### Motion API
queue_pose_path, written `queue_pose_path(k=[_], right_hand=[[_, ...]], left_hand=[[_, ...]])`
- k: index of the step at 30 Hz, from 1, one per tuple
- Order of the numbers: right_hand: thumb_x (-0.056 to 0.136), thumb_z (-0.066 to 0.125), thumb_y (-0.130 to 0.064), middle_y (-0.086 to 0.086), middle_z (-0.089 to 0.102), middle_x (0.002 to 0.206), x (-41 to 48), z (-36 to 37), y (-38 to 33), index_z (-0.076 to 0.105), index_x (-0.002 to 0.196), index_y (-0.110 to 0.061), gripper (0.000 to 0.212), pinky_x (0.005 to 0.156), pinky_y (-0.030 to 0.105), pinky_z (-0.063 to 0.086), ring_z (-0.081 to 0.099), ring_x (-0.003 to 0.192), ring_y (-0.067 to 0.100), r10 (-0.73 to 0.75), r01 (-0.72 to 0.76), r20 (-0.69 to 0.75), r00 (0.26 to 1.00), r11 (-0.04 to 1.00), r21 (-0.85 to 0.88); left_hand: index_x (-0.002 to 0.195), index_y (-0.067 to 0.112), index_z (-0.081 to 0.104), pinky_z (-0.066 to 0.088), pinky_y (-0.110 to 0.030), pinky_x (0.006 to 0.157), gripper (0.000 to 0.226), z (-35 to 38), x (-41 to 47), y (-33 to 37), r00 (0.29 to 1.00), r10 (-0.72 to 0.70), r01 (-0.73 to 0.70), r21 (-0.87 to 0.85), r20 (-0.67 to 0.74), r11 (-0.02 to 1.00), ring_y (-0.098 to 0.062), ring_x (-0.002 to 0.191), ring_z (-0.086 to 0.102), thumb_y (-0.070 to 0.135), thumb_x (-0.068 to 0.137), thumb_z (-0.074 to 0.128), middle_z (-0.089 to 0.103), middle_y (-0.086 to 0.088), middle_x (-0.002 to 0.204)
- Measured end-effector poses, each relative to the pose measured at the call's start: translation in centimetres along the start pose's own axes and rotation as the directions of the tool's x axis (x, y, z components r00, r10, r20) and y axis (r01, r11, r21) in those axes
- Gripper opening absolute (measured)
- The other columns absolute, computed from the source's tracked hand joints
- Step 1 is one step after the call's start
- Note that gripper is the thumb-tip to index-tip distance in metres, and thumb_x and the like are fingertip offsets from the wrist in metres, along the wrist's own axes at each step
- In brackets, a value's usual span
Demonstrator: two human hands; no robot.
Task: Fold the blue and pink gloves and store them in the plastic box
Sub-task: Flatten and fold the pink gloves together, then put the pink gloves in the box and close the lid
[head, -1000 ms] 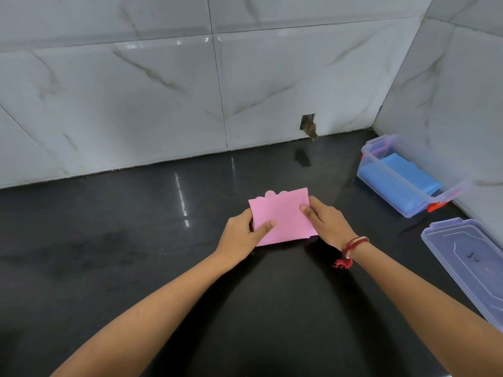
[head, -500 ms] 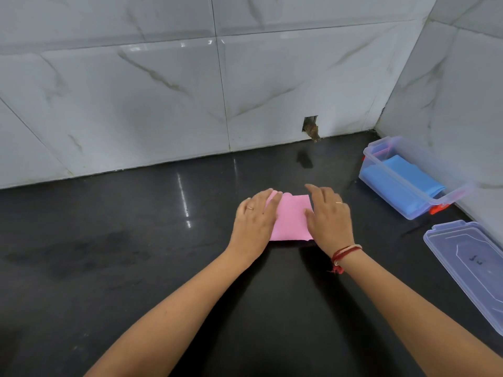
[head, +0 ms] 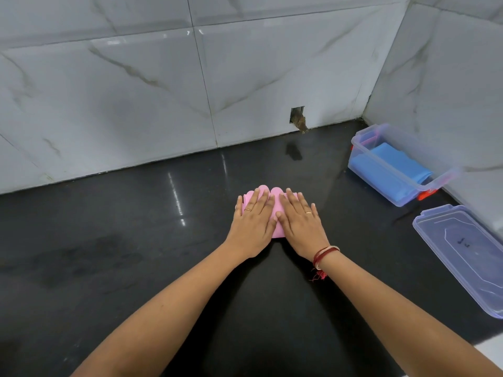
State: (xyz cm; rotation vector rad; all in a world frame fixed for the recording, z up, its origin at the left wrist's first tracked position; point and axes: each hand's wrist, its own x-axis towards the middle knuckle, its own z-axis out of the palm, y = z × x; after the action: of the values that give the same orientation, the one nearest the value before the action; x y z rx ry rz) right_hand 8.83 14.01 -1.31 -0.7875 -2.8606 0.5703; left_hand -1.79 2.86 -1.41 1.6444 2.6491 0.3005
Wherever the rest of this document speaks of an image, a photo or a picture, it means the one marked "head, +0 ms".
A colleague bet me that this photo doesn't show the clear plastic storage box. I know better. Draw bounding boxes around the clear plastic storage box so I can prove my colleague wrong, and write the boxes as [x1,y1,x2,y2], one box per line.
[347,123,461,208]

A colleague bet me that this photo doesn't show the person's right forearm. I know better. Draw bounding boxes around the person's right forearm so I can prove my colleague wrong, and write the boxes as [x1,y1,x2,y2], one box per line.
[320,249,503,377]

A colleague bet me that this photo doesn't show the person's left hand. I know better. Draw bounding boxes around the person's left hand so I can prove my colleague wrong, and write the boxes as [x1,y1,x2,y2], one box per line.
[224,188,278,260]

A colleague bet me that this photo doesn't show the clear plastic box lid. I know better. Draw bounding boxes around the clear plastic box lid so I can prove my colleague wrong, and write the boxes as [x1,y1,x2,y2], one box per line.
[412,204,503,319]

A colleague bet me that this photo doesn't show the brown pipe stub in wall hole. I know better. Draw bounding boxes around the brown pipe stub in wall hole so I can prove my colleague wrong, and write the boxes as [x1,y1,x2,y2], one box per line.
[290,106,309,135]

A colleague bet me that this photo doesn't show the red thread bracelet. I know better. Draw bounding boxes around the red thread bracelet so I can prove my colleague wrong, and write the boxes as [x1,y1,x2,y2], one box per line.
[309,245,341,282]

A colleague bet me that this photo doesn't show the person's right hand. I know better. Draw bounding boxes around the person's right hand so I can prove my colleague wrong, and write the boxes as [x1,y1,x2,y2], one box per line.
[278,188,331,262]

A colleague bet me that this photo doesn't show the person's left forearm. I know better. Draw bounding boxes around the person's left forearm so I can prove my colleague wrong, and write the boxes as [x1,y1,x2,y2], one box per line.
[70,241,244,377]

